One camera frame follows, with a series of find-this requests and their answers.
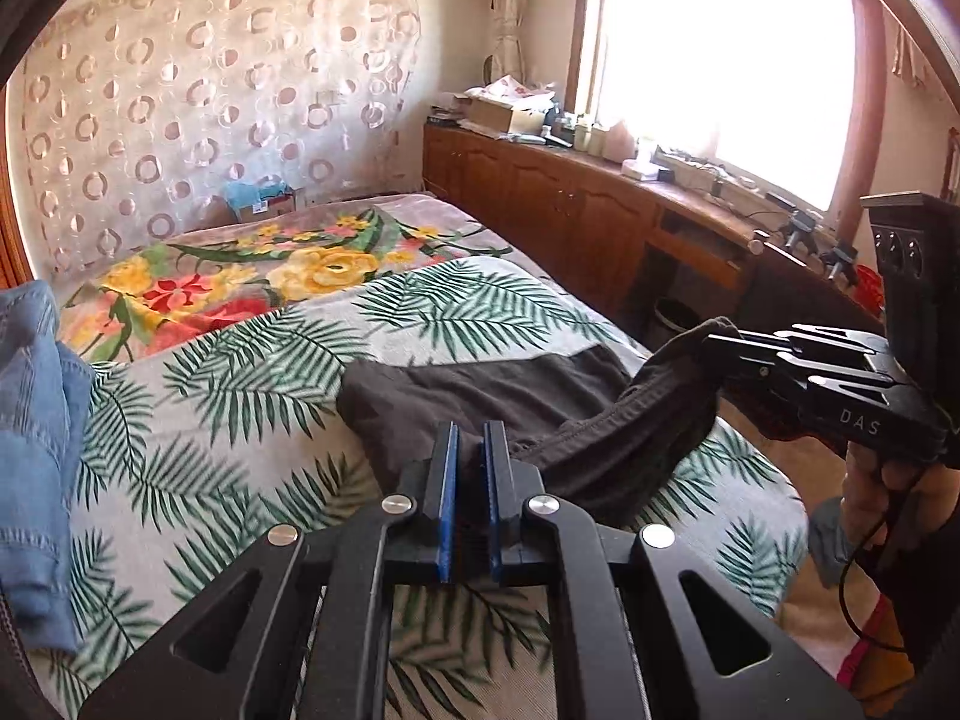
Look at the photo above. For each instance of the blue jeans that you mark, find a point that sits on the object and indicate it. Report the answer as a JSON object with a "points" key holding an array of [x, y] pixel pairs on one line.
{"points": [[37, 465]]}

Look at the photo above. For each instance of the wooden frame window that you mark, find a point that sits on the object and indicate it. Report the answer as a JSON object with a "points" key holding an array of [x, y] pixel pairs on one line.
{"points": [[712, 52]]}

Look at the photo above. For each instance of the open cardboard box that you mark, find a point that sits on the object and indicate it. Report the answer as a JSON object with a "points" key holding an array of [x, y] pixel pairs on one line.
{"points": [[502, 109]]}

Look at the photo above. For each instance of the person's right hand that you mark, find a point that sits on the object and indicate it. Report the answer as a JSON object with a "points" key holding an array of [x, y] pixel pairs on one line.
{"points": [[907, 510]]}

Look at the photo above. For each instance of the white bottle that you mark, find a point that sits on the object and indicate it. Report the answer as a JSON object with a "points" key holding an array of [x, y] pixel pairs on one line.
{"points": [[583, 136]]}

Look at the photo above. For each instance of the long wooden cabinet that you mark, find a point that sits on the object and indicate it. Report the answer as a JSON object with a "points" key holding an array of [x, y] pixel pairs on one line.
{"points": [[570, 217]]}

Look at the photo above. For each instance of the floral blanket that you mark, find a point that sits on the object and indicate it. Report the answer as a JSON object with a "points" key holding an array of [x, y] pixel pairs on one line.
{"points": [[300, 270]]}

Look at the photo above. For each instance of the circle pattern sheer curtain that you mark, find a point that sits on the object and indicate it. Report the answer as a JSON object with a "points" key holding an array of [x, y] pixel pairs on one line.
{"points": [[210, 90]]}

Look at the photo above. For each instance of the white power strip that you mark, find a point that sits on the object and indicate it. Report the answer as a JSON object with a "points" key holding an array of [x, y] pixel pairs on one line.
{"points": [[705, 176]]}

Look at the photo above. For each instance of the bed with leaf-pattern cover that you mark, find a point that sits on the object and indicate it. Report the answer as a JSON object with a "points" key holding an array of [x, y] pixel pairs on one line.
{"points": [[247, 420]]}

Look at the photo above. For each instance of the beige window curtain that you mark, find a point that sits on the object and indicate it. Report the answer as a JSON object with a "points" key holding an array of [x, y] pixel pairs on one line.
{"points": [[510, 15]]}

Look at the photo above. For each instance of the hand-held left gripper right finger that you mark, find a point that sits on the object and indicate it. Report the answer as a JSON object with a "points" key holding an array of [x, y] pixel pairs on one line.
{"points": [[491, 502]]}

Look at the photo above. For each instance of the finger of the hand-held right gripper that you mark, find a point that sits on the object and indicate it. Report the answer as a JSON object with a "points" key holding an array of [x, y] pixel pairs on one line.
{"points": [[772, 386], [787, 345]]}

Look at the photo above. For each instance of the black trash bin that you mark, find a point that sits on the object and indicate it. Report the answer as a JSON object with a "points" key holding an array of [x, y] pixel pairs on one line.
{"points": [[675, 322]]}

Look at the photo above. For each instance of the cardboard box with blue cloth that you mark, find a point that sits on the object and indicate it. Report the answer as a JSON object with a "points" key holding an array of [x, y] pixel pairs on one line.
{"points": [[255, 202]]}

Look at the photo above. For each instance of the small tripod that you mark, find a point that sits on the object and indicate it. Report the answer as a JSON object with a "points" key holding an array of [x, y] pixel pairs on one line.
{"points": [[801, 229]]}

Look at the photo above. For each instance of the white tissue box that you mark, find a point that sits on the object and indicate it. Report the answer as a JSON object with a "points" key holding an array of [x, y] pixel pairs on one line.
{"points": [[639, 165]]}

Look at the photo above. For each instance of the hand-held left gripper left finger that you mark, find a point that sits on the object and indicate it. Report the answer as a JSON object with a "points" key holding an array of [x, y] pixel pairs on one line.
{"points": [[448, 502]]}

